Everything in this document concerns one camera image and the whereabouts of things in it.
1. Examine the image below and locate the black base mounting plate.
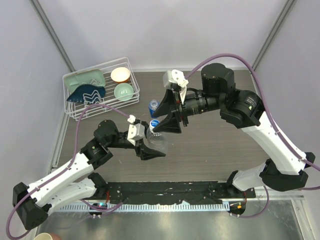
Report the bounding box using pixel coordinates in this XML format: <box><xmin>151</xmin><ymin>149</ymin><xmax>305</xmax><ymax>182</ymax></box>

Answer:
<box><xmin>76</xmin><ymin>180</ymin><xmax>257</xmax><ymax>205</ymax></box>

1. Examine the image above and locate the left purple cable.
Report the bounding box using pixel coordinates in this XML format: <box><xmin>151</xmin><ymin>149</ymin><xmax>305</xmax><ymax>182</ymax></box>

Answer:
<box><xmin>5</xmin><ymin>104</ymin><xmax>133</xmax><ymax>238</ymax></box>

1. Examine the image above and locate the orange white bowl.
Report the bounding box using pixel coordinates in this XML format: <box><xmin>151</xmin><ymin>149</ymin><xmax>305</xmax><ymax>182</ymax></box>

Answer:
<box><xmin>110</xmin><ymin>67</ymin><xmax>131</xmax><ymax>84</ymax></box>

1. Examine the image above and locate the mint green plate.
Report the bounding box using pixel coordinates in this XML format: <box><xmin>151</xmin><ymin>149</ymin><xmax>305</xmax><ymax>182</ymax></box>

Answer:
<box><xmin>63</xmin><ymin>69</ymin><xmax>106</xmax><ymax>93</ymax></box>

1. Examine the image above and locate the mint green bowl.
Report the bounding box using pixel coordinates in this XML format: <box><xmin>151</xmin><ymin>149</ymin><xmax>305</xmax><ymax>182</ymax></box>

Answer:
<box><xmin>113</xmin><ymin>83</ymin><xmax>134</xmax><ymax>102</ymax></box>

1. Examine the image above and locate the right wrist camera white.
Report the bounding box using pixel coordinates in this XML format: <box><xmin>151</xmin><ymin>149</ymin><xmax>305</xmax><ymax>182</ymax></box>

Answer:
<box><xmin>162</xmin><ymin>69</ymin><xmax>189</xmax><ymax>104</ymax></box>

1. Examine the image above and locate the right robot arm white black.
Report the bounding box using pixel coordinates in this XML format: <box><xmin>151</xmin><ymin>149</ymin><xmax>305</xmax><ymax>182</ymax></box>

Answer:
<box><xmin>153</xmin><ymin>63</ymin><xmax>315</xmax><ymax>198</ymax></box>

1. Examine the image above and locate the cream cup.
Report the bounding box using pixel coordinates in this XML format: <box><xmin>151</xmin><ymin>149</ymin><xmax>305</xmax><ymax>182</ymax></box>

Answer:
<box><xmin>33</xmin><ymin>232</ymin><xmax>53</xmax><ymax>240</ymax></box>

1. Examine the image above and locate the dark blue plate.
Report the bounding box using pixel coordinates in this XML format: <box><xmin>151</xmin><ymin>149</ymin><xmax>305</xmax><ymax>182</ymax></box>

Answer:
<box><xmin>66</xmin><ymin>84</ymin><xmax>106</xmax><ymax>103</ymax></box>

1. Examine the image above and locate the clear unlabelled plastic bottle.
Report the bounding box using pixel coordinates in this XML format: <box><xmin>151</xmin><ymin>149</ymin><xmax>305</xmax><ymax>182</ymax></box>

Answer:
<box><xmin>146</xmin><ymin>125</ymin><xmax>168</xmax><ymax>154</ymax></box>

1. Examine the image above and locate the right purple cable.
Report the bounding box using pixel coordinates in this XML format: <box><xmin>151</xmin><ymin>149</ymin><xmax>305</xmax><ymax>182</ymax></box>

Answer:
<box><xmin>184</xmin><ymin>53</ymin><xmax>320</xmax><ymax>219</ymax></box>

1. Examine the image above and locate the purple cable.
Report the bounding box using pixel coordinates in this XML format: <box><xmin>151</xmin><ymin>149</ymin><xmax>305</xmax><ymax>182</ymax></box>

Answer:
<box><xmin>184</xmin><ymin>53</ymin><xmax>320</xmax><ymax>219</ymax></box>
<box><xmin>5</xmin><ymin>104</ymin><xmax>133</xmax><ymax>238</ymax></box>

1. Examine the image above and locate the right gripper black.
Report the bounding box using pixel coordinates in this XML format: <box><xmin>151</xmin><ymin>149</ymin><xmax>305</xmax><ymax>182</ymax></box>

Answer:
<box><xmin>151</xmin><ymin>88</ymin><xmax>223</xmax><ymax>135</ymax></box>

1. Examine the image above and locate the white wire dish rack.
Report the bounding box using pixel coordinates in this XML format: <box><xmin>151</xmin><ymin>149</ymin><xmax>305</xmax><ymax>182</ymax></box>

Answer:
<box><xmin>62</xmin><ymin>57</ymin><xmax>140</xmax><ymax>121</ymax></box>

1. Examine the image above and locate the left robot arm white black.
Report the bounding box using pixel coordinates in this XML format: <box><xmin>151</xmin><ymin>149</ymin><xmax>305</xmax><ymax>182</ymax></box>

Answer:
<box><xmin>12</xmin><ymin>120</ymin><xmax>166</xmax><ymax>231</ymax></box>

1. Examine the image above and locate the pink cup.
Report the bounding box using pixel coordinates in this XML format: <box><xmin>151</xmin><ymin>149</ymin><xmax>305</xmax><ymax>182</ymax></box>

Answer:
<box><xmin>49</xmin><ymin>233</ymin><xmax>62</xmax><ymax>240</ymax></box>

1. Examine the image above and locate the blue labelled plastic bottle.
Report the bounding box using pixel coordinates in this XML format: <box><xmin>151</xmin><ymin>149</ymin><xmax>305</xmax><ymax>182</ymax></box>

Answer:
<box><xmin>148</xmin><ymin>99</ymin><xmax>160</xmax><ymax>119</ymax></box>

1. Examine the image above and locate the slotted cable duct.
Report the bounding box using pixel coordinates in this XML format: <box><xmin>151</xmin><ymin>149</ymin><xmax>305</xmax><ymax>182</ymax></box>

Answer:
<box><xmin>55</xmin><ymin>201</ymin><xmax>230</xmax><ymax>213</ymax></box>

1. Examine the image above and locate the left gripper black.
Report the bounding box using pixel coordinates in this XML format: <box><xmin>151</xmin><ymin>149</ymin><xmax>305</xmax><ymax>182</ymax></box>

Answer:
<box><xmin>106</xmin><ymin>121</ymin><xmax>166</xmax><ymax>159</ymax></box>

